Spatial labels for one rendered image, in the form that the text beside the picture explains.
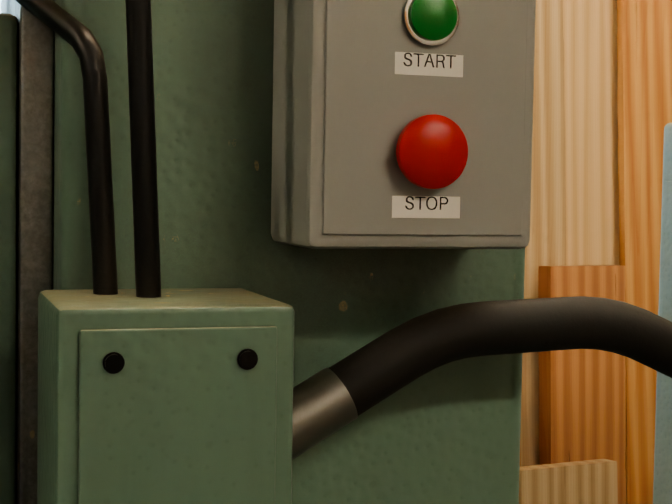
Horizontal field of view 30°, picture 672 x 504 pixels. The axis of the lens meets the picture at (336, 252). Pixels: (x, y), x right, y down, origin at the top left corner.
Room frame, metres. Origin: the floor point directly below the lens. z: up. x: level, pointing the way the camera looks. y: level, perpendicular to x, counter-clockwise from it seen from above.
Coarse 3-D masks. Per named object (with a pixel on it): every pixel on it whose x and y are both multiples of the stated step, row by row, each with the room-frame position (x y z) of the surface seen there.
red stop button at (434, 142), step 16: (416, 128) 0.50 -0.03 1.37; (432, 128) 0.50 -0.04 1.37; (448, 128) 0.51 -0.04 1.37; (400, 144) 0.50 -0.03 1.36; (416, 144) 0.50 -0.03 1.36; (432, 144) 0.50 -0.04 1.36; (448, 144) 0.51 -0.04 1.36; (464, 144) 0.51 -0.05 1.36; (400, 160) 0.50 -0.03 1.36; (416, 160) 0.50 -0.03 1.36; (432, 160) 0.50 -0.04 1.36; (448, 160) 0.51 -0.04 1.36; (464, 160) 0.51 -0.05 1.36; (416, 176) 0.50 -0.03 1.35; (432, 176) 0.50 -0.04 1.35; (448, 176) 0.51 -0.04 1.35
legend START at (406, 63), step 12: (396, 60) 0.51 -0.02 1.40; (408, 60) 0.51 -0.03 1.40; (420, 60) 0.51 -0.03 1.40; (432, 60) 0.51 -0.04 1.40; (444, 60) 0.52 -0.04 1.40; (456, 60) 0.52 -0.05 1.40; (396, 72) 0.51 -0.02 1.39; (408, 72) 0.51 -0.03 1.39; (420, 72) 0.51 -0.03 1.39; (432, 72) 0.51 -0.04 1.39; (444, 72) 0.52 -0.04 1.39; (456, 72) 0.52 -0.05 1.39
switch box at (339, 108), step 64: (320, 0) 0.50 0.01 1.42; (384, 0) 0.51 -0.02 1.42; (512, 0) 0.53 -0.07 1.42; (320, 64) 0.50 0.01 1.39; (384, 64) 0.51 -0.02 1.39; (512, 64) 0.53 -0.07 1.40; (320, 128) 0.50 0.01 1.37; (384, 128) 0.51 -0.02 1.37; (512, 128) 0.53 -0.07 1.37; (320, 192) 0.50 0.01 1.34; (384, 192) 0.51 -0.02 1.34; (448, 192) 0.52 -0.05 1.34; (512, 192) 0.53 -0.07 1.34
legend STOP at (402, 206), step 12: (396, 204) 0.51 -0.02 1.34; (408, 204) 0.51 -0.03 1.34; (420, 204) 0.51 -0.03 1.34; (432, 204) 0.51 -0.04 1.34; (444, 204) 0.52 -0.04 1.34; (456, 204) 0.52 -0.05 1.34; (396, 216) 0.51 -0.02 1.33; (408, 216) 0.51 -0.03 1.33; (420, 216) 0.51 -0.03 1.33; (432, 216) 0.51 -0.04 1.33; (444, 216) 0.52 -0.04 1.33; (456, 216) 0.52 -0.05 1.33
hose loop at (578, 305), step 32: (416, 320) 0.54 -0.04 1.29; (448, 320) 0.54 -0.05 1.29; (480, 320) 0.54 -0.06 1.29; (512, 320) 0.54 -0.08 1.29; (544, 320) 0.55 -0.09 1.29; (576, 320) 0.55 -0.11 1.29; (608, 320) 0.56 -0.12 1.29; (640, 320) 0.57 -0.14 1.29; (384, 352) 0.53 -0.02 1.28; (416, 352) 0.53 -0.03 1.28; (448, 352) 0.53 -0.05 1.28; (480, 352) 0.54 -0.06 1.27; (512, 352) 0.55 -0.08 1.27; (640, 352) 0.57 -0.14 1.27; (320, 384) 0.52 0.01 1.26; (352, 384) 0.52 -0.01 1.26; (384, 384) 0.52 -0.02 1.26; (320, 416) 0.51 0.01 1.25; (352, 416) 0.52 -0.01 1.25
